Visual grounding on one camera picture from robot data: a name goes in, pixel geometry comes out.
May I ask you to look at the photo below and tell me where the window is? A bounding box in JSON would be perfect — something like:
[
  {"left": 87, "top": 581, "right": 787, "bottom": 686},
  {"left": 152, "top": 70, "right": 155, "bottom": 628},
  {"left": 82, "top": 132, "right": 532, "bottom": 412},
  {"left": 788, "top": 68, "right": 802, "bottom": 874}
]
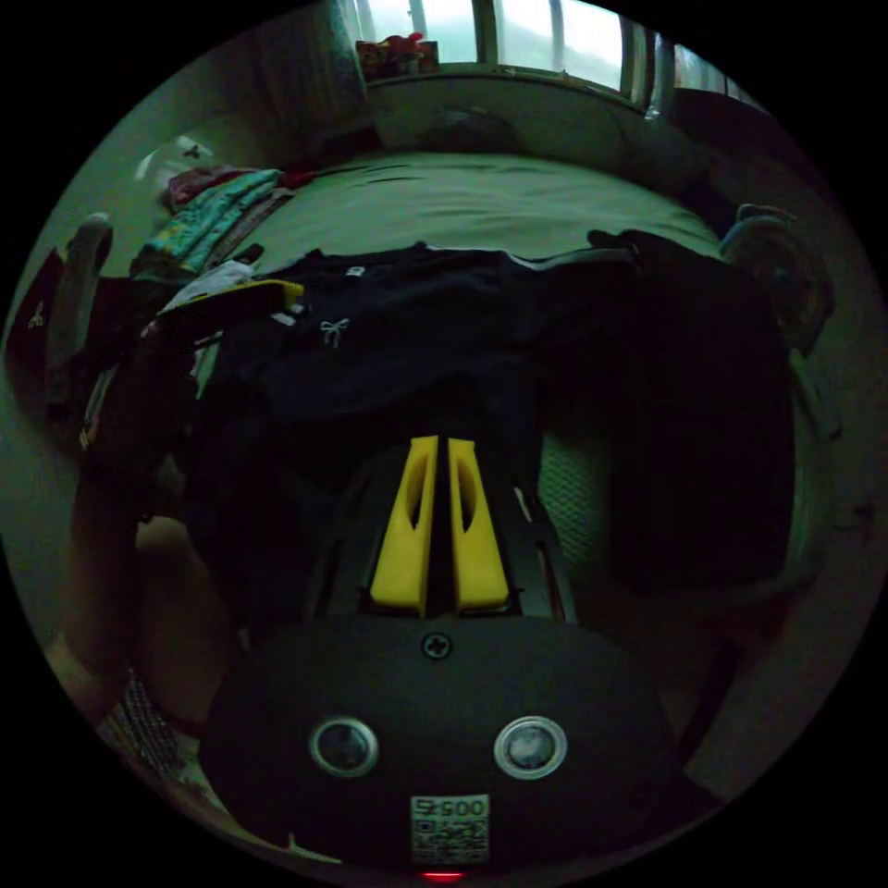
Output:
[{"left": 353, "top": 0, "right": 771, "bottom": 109}]

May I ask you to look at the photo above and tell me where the bed with woven mat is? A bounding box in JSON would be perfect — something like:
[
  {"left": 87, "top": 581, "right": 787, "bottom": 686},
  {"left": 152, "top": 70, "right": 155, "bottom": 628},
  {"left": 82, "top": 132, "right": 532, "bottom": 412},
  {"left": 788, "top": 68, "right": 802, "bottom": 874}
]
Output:
[{"left": 82, "top": 149, "right": 845, "bottom": 806}]

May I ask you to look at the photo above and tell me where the colourful carton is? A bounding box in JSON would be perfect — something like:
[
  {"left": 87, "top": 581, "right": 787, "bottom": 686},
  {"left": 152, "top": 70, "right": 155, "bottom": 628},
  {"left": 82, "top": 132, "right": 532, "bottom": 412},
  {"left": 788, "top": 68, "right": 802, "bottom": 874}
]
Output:
[{"left": 355, "top": 32, "right": 442, "bottom": 81}]

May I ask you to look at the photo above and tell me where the person's left forearm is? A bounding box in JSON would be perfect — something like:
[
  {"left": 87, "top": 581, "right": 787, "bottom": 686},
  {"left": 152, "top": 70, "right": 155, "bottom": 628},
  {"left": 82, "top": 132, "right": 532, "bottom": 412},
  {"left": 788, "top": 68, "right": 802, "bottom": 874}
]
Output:
[{"left": 62, "top": 478, "right": 209, "bottom": 685}]

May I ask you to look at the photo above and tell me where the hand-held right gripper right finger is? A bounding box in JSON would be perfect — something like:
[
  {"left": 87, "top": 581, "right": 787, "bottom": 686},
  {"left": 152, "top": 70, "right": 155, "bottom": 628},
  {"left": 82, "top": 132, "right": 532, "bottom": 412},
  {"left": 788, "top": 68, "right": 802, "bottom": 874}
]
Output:
[{"left": 447, "top": 437, "right": 512, "bottom": 617}]

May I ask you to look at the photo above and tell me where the black short sleeve shirt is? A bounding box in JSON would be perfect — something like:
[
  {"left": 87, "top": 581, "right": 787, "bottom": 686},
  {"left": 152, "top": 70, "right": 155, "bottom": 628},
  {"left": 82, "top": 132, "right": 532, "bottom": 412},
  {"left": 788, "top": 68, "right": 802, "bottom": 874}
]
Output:
[{"left": 187, "top": 240, "right": 636, "bottom": 528}]

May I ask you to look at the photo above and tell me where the black garment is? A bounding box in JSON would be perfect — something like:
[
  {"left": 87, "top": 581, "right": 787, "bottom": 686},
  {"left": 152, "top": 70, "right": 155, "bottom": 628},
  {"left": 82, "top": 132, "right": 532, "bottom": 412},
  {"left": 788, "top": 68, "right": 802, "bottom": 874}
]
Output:
[{"left": 587, "top": 227, "right": 797, "bottom": 598}]

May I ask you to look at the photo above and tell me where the pile of clothes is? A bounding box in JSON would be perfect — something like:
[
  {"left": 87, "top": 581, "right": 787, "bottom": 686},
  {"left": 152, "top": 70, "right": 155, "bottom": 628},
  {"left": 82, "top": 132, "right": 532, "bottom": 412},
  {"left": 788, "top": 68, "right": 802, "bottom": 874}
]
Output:
[{"left": 129, "top": 165, "right": 296, "bottom": 278}]

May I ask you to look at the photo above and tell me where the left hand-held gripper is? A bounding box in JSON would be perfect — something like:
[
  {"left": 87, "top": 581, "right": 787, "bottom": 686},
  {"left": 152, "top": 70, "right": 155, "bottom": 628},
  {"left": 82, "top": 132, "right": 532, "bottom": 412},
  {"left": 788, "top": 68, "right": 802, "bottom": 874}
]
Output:
[{"left": 80, "top": 279, "right": 305, "bottom": 487}]

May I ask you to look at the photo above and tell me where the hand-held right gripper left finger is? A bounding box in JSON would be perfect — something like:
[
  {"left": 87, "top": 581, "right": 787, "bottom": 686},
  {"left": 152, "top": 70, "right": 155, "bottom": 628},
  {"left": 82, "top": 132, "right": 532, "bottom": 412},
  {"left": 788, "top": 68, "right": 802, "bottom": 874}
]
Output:
[{"left": 369, "top": 435, "right": 440, "bottom": 619}]

